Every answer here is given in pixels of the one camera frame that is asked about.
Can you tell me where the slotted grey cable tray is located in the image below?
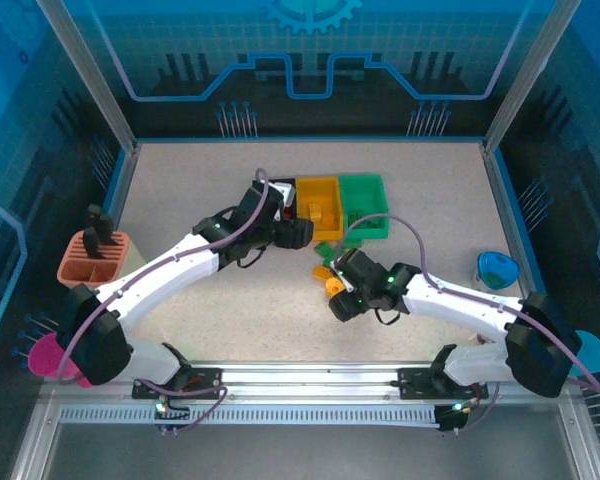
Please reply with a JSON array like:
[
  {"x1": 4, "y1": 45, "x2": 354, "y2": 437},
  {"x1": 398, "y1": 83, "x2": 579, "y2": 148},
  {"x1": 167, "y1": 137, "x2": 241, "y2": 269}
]
[{"x1": 58, "y1": 405, "x2": 441, "y2": 427}]

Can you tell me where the black plastic bin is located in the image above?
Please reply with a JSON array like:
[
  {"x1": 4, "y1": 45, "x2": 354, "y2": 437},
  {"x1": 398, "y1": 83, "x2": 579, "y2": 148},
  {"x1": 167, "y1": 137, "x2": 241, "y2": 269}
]
[{"x1": 252, "y1": 177, "x2": 299, "y2": 236}]

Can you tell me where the green plastic bin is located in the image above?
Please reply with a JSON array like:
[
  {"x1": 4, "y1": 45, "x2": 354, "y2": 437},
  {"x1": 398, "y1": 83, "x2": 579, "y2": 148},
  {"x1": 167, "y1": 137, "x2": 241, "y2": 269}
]
[{"x1": 338, "y1": 173, "x2": 390, "y2": 241}]

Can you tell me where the cyan flocked goblet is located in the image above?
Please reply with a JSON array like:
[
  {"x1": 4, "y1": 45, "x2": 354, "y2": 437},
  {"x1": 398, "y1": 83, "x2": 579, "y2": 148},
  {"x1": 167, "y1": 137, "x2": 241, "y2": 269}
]
[{"x1": 569, "y1": 329, "x2": 600, "y2": 376}]

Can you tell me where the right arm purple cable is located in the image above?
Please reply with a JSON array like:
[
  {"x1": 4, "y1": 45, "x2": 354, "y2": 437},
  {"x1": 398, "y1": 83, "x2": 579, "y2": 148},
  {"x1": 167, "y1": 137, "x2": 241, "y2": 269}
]
[{"x1": 335, "y1": 213, "x2": 600, "y2": 434}]

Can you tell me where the salmon slotted tool holder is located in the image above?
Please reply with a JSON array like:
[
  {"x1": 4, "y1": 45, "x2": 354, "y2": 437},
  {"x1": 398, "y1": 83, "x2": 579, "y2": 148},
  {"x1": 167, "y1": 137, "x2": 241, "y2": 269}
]
[{"x1": 57, "y1": 230, "x2": 131, "y2": 287}]

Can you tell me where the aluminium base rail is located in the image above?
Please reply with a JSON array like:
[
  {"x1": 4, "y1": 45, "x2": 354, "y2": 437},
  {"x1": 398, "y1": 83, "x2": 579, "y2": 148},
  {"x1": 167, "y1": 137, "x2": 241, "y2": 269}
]
[{"x1": 42, "y1": 360, "x2": 581, "y2": 407}]

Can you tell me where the blue table edge strip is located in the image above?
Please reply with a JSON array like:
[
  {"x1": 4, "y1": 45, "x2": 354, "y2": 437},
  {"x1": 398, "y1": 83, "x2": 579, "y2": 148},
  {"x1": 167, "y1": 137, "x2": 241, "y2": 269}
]
[{"x1": 132, "y1": 134, "x2": 487, "y2": 147}]

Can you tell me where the blue transparent plastic bowl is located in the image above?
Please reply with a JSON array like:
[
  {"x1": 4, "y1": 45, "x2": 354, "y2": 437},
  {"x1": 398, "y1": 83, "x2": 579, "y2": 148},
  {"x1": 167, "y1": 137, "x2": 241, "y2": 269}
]
[{"x1": 475, "y1": 250, "x2": 520, "y2": 292}]

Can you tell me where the aluminium table side rail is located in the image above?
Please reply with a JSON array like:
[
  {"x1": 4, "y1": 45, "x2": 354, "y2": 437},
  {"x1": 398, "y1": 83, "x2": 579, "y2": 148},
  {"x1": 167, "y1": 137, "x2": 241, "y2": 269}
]
[
  {"x1": 102, "y1": 142, "x2": 141, "y2": 226},
  {"x1": 479, "y1": 142, "x2": 541, "y2": 301}
]

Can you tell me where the aluminium frame post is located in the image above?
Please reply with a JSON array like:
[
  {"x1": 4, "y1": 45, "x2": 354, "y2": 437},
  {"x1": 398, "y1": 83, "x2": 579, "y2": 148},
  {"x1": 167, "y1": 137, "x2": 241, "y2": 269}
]
[
  {"x1": 35, "y1": 0, "x2": 140, "y2": 154},
  {"x1": 482, "y1": 0, "x2": 584, "y2": 156}
]

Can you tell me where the black controller box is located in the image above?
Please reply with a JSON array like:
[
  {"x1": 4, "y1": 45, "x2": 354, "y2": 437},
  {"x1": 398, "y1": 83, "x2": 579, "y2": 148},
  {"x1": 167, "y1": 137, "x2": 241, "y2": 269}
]
[
  {"x1": 152, "y1": 392, "x2": 194, "y2": 436},
  {"x1": 435, "y1": 399, "x2": 471, "y2": 435}
]

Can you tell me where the yellow plastic bin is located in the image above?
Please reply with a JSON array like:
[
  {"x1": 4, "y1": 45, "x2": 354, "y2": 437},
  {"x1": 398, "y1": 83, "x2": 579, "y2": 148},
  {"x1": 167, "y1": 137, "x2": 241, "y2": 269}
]
[{"x1": 294, "y1": 176, "x2": 345, "y2": 241}]

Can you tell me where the magenta flocked goblet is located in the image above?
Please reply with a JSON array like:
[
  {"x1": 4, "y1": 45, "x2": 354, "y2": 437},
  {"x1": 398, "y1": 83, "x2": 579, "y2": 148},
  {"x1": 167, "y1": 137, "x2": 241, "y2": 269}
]
[{"x1": 28, "y1": 333, "x2": 96, "y2": 390}]

